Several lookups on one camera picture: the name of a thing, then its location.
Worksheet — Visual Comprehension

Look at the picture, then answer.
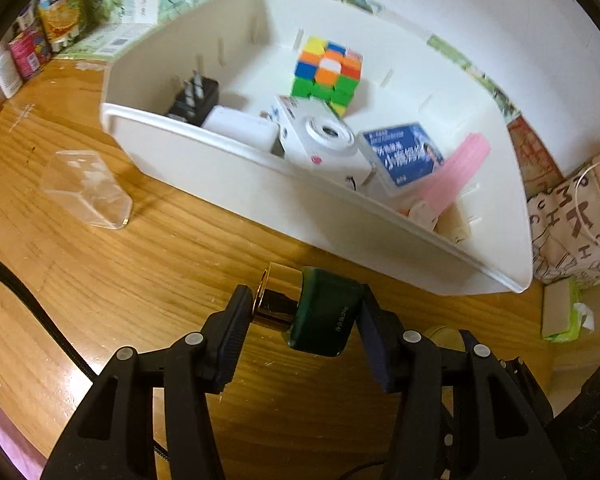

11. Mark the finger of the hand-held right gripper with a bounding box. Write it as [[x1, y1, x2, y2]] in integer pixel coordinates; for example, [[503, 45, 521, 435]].
[[500, 357, 553, 428]]

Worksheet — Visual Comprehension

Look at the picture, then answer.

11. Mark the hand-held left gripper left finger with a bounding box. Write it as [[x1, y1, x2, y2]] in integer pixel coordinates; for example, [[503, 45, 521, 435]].
[[40, 284, 255, 480]]

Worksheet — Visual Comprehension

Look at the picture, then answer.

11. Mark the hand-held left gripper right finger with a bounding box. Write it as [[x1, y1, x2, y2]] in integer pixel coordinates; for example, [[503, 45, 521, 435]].
[[355, 282, 566, 480]]

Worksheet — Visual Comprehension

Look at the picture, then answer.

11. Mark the round beige compact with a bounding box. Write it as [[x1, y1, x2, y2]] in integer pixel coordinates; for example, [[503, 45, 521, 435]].
[[422, 325, 463, 353]]

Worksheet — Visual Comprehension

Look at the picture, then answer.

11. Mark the white plastic storage bin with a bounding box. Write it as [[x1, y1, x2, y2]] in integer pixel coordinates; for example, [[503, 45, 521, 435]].
[[100, 0, 535, 296]]

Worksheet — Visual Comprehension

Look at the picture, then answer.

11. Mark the beige folding box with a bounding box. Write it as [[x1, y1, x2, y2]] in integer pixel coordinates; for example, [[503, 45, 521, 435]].
[[436, 199, 473, 242]]

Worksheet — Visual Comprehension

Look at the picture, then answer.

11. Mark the pink hair roller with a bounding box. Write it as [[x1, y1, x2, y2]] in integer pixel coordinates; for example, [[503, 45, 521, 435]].
[[414, 132, 491, 216]]

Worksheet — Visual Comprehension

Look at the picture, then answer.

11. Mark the clear labelled card box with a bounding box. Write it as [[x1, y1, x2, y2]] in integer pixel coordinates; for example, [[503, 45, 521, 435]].
[[357, 122, 448, 196]]

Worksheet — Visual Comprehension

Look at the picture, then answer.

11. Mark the white instant camera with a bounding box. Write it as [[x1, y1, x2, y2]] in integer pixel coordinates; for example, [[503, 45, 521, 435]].
[[269, 94, 373, 192]]

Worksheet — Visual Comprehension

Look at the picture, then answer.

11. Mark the white power adapter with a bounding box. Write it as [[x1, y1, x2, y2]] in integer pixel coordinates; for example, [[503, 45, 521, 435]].
[[200, 106, 280, 153]]

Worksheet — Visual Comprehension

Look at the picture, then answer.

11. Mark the black charger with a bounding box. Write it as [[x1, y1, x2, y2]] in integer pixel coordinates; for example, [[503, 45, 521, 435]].
[[167, 70, 221, 128]]

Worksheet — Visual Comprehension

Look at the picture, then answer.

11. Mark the multicoloured puzzle cube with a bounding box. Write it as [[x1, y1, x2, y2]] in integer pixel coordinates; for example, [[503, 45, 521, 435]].
[[291, 36, 363, 117]]

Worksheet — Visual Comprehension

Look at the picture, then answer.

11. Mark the green tissue pack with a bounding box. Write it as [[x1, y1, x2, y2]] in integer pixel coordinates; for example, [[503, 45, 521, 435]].
[[540, 277, 596, 343]]

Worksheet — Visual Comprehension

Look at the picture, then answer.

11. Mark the printed fabric bag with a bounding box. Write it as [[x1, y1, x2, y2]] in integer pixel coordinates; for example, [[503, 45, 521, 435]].
[[525, 150, 600, 291]]

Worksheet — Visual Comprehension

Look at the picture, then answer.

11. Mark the clear plastic cup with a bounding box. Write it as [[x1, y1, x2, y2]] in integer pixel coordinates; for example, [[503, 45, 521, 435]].
[[40, 149, 133, 231]]

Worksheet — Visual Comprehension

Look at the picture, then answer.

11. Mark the brown cardboard with drawing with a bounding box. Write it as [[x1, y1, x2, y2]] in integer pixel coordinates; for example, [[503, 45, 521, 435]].
[[505, 112, 566, 201]]

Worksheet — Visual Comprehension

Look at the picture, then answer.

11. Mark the purple cloth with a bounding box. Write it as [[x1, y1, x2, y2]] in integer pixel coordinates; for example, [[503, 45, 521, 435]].
[[0, 380, 48, 480]]

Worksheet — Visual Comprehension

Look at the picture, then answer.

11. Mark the white flat box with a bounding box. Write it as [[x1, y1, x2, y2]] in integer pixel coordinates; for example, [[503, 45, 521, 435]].
[[65, 21, 156, 59]]

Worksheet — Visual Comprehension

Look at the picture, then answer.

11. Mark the white spray bottle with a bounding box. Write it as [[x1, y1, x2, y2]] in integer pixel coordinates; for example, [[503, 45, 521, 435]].
[[0, 50, 23, 100]]

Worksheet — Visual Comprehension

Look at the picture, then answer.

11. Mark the pink small carton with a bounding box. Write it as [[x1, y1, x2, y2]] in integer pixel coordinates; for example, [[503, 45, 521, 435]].
[[7, 27, 53, 81]]

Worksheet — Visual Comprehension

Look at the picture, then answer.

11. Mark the orange juice carton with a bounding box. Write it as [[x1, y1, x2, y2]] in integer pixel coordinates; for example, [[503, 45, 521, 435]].
[[36, 0, 88, 56]]

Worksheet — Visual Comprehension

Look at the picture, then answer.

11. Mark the small blue white bottle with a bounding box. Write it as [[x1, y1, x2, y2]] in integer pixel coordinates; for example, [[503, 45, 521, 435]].
[[15, 5, 41, 31]]

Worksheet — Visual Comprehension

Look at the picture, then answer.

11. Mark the white cable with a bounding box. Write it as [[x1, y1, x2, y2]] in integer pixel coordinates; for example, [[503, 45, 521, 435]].
[[572, 152, 600, 266]]

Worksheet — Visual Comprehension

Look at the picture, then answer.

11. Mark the black braided cable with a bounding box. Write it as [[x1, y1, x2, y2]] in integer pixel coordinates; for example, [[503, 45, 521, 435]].
[[0, 249, 97, 382]]

